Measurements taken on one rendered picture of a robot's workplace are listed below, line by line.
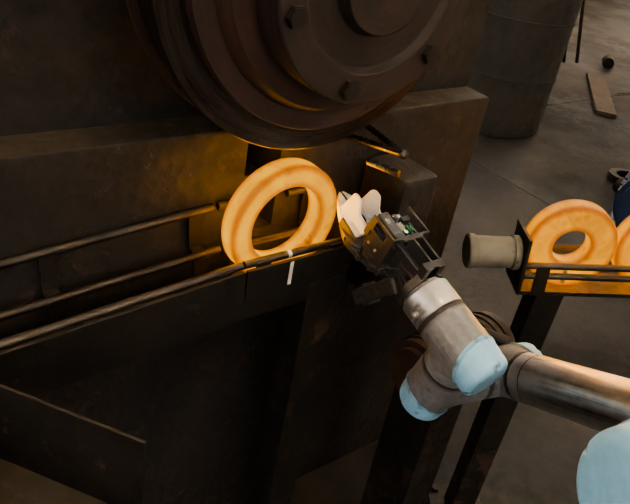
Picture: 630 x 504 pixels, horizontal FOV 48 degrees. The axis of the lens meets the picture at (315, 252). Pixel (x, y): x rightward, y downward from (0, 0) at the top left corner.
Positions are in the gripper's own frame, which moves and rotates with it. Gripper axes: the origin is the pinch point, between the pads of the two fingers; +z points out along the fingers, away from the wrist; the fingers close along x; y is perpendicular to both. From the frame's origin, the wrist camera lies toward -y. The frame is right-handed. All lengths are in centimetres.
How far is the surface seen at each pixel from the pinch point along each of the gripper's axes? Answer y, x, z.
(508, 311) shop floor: -80, -107, 2
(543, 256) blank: -0.8, -31.0, -19.5
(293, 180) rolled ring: 7.9, 12.8, -0.5
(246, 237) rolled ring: 0.7, 19.5, -3.0
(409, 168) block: 5.4, -10.9, -0.3
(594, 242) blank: 4.3, -37.3, -22.4
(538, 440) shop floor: -67, -70, -37
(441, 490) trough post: -66, -35, -36
